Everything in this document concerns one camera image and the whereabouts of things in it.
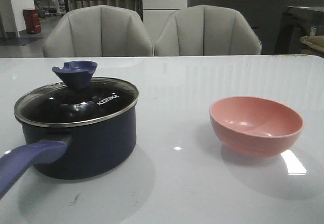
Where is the glass lid with blue knob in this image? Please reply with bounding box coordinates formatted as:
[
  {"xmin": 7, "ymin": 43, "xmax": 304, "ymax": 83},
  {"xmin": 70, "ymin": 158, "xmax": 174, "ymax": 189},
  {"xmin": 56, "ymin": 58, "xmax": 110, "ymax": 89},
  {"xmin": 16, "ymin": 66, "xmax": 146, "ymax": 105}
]
[{"xmin": 14, "ymin": 61, "xmax": 139, "ymax": 128}]

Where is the pink plastic bowl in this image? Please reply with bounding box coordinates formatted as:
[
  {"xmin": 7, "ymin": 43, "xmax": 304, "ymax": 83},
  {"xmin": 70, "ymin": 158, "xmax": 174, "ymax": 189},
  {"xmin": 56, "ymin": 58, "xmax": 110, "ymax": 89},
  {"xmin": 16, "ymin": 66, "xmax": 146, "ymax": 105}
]
[{"xmin": 209, "ymin": 96, "xmax": 304, "ymax": 158}]

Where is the right grey upholstered chair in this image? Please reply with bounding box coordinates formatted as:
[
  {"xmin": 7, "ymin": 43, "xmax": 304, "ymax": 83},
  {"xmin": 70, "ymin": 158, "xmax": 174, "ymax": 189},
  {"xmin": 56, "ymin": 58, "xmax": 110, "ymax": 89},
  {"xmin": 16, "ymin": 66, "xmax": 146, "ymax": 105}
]
[{"xmin": 154, "ymin": 5, "xmax": 262, "ymax": 56}]

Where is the grey upholstered chair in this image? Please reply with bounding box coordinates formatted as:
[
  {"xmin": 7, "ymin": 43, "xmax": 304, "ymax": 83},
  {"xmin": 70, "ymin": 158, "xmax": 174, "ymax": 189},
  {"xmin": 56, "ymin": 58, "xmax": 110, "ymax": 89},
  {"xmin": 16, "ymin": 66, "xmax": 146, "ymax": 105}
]
[
  {"xmin": 154, "ymin": 5, "xmax": 262, "ymax": 56},
  {"xmin": 43, "ymin": 5, "xmax": 153, "ymax": 57}
]

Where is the dark blue saucepan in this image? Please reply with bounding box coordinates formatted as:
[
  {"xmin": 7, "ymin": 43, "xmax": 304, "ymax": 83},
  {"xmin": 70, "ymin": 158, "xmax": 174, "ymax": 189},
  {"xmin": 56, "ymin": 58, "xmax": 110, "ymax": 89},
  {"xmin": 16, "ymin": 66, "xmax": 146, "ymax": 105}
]
[{"xmin": 0, "ymin": 77, "xmax": 139, "ymax": 199}]

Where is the left grey upholstered chair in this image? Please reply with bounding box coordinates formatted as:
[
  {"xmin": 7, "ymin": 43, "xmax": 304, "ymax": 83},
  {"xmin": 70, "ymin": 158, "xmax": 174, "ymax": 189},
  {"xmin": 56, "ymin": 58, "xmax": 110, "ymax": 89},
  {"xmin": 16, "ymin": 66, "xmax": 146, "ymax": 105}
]
[{"xmin": 43, "ymin": 5, "xmax": 153, "ymax": 57}]

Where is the white cabinet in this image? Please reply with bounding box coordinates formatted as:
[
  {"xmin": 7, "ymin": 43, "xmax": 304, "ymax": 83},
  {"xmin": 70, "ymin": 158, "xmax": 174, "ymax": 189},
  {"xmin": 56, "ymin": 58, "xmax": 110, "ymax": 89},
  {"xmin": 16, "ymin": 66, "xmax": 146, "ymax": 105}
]
[{"xmin": 142, "ymin": 0, "xmax": 187, "ymax": 44}]

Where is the dark glossy appliance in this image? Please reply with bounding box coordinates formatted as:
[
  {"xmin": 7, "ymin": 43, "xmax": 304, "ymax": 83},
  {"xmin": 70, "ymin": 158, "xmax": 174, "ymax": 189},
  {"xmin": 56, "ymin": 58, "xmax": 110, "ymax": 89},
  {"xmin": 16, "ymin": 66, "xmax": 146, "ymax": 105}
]
[{"xmin": 274, "ymin": 6, "xmax": 323, "ymax": 54}]

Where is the grey counter with white top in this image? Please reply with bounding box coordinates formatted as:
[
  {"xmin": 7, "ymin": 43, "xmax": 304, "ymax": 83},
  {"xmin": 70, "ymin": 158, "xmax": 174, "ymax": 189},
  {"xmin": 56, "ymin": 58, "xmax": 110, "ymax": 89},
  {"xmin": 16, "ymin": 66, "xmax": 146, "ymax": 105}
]
[{"xmin": 188, "ymin": 0, "xmax": 323, "ymax": 54}]

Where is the red bin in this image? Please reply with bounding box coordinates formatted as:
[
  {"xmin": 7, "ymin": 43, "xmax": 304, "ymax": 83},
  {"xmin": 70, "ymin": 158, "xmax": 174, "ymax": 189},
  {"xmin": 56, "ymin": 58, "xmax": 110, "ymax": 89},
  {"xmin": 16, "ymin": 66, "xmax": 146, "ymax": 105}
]
[{"xmin": 23, "ymin": 9, "xmax": 41, "ymax": 34}]

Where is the tan cushion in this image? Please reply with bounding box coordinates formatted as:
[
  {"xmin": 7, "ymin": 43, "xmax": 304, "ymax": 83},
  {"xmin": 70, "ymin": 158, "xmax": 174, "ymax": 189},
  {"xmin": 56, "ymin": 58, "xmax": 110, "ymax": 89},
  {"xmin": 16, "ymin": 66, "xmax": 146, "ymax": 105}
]
[{"xmin": 300, "ymin": 35, "xmax": 324, "ymax": 58}]

